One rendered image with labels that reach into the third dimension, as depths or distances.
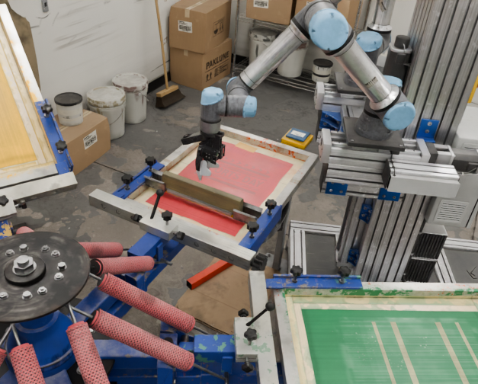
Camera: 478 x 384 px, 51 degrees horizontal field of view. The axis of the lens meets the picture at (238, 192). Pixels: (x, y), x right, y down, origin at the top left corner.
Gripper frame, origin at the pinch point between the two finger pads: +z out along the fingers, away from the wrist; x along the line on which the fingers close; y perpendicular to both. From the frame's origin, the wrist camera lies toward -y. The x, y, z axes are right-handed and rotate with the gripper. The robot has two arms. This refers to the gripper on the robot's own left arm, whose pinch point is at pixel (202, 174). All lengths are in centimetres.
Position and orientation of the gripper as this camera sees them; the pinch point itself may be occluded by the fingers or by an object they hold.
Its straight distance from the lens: 192.8
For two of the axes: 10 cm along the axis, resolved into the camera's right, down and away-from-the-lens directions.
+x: 4.4, -4.9, 7.5
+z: -0.9, 8.1, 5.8
